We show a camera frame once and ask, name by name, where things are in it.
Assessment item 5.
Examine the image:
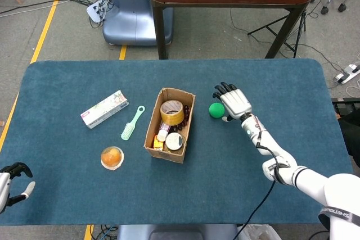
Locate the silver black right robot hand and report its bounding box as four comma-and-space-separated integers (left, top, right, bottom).
212, 81, 253, 123

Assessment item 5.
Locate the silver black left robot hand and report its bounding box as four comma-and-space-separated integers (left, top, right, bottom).
0, 162, 37, 214

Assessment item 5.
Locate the green foam ball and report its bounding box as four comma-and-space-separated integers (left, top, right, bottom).
208, 102, 226, 119

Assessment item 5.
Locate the yellow packing tape roll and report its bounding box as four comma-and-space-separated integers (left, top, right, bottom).
159, 99, 185, 126

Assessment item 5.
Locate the purple white tube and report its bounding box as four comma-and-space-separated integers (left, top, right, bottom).
156, 121, 171, 142

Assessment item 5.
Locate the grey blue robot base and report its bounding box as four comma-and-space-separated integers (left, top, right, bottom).
102, 0, 174, 46

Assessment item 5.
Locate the open brown cardboard box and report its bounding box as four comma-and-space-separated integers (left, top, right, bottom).
143, 87, 196, 164

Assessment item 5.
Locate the small yellow package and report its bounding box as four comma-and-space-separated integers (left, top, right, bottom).
152, 134, 165, 150

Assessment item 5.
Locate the dark red grape bunch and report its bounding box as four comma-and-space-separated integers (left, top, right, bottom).
168, 105, 191, 133

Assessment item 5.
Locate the round white lidded jar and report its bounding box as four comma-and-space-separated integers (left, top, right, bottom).
165, 132, 184, 151

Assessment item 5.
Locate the black tripod stand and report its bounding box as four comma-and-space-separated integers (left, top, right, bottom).
247, 12, 307, 58

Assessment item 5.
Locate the black foot pedal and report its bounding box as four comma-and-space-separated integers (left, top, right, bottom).
331, 98, 360, 117

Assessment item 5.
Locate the teal felt table cover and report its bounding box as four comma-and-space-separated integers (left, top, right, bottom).
0, 58, 357, 226

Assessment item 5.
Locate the orange fruit jelly cup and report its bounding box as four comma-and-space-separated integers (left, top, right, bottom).
100, 146, 125, 171

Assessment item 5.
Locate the light green brush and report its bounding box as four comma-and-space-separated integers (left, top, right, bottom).
120, 105, 146, 141

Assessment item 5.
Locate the white power strip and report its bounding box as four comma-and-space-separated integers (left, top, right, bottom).
334, 64, 360, 85

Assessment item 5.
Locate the white toothpaste carton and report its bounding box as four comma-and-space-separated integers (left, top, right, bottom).
80, 90, 130, 129

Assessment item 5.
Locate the white plastic bag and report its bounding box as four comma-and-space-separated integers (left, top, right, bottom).
237, 224, 279, 240

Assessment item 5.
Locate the grey blue robot torso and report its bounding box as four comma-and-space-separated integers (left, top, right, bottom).
116, 224, 240, 240

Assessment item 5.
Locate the white power adapter block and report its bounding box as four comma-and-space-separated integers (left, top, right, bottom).
85, 1, 106, 24

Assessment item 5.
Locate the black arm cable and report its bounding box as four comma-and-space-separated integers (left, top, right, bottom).
232, 132, 285, 240

